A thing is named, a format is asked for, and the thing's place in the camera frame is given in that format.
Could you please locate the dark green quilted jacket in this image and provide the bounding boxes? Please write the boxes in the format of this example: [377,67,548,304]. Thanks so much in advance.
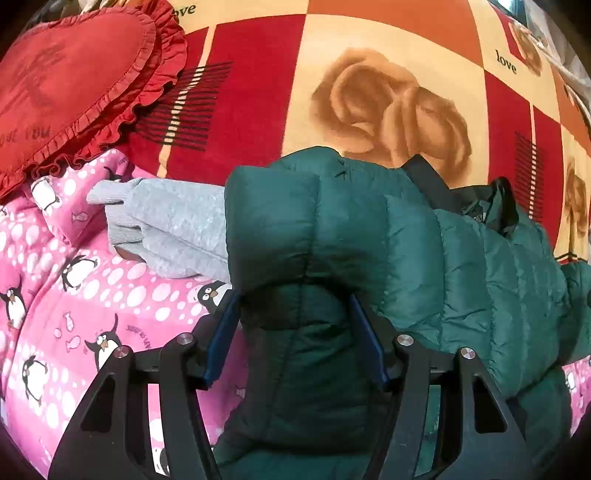
[214,147,590,479]

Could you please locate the pink penguin quilt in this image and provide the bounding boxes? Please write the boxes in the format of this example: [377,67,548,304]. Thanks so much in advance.
[1,152,590,479]

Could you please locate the grey sweatshirt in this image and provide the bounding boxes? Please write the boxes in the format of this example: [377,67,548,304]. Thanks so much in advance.
[86,178,230,282]

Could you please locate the red orange rose blanket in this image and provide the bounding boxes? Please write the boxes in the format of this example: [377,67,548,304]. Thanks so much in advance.
[122,1,590,262]

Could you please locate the red heart-shaped pillow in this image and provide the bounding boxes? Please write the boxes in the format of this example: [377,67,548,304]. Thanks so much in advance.
[1,1,187,196]

